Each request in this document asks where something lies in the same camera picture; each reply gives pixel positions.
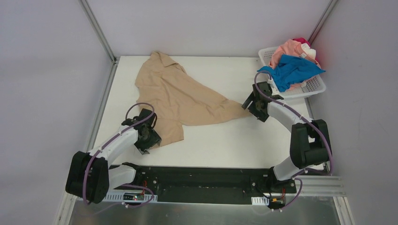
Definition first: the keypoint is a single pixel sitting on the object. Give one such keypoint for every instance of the beige t shirt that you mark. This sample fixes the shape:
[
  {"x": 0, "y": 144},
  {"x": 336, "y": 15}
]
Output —
[{"x": 179, "y": 100}]

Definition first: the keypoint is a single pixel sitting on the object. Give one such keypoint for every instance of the white t shirt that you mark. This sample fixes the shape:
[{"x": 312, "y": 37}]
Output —
[{"x": 310, "y": 52}]

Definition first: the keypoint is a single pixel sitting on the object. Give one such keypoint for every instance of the blue t shirt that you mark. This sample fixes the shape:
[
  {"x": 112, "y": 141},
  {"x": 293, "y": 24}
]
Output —
[{"x": 291, "y": 70}]

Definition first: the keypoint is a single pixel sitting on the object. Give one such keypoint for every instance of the right aluminium frame post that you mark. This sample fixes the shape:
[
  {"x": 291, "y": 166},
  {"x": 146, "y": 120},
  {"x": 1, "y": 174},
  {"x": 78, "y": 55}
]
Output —
[{"x": 322, "y": 21}]

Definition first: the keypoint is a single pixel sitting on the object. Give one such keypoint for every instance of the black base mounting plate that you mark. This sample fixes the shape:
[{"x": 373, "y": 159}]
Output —
[{"x": 209, "y": 185}]

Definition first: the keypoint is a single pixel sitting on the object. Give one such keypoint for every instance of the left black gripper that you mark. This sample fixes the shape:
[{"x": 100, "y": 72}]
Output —
[{"x": 150, "y": 139}]

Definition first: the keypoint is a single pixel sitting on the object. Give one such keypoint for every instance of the right white cable duct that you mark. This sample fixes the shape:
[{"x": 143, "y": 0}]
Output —
[{"x": 260, "y": 201}]

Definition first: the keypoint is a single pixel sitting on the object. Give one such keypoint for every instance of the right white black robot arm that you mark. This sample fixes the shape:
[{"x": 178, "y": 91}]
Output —
[{"x": 309, "y": 141}]

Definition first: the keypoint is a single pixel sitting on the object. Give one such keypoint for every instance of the white cable duct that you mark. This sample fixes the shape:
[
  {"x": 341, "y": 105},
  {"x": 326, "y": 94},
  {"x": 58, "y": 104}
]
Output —
[
  {"x": 260, "y": 201},
  {"x": 130, "y": 197}
]

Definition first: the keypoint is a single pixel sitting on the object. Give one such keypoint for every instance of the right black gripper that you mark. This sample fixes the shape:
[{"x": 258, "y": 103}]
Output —
[{"x": 254, "y": 108}]

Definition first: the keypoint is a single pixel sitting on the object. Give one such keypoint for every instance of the aluminium front rail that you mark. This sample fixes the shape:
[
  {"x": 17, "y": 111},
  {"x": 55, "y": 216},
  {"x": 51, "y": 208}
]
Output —
[{"x": 308, "y": 185}]

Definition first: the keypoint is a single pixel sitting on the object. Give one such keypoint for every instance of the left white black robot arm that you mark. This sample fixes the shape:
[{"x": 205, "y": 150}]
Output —
[{"x": 91, "y": 175}]

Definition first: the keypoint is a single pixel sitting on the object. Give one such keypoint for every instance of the red t shirt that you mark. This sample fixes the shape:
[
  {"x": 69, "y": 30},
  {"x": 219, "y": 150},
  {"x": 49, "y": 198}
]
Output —
[{"x": 302, "y": 41}]

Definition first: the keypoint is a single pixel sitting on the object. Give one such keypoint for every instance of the aluminium frame post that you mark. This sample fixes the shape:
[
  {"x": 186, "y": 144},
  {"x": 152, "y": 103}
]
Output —
[
  {"x": 98, "y": 30},
  {"x": 322, "y": 21}
]

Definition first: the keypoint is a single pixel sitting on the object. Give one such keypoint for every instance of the white plastic laundry basket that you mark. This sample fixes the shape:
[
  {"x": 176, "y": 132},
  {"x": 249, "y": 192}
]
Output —
[{"x": 310, "y": 87}]

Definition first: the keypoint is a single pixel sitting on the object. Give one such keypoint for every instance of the left white cable duct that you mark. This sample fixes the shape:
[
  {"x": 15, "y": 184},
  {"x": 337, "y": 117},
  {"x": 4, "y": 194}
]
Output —
[{"x": 130, "y": 197}]

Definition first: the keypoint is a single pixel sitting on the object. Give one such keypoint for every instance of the pink t shirt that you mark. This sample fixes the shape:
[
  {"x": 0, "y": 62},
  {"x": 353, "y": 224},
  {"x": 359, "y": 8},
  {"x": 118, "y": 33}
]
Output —
[{"x": 291, "y": 48}]

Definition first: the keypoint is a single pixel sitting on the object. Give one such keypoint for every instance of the left aluminium frame post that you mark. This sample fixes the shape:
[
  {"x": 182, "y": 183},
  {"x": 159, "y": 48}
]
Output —
[{"x": 98, "y": 30}]

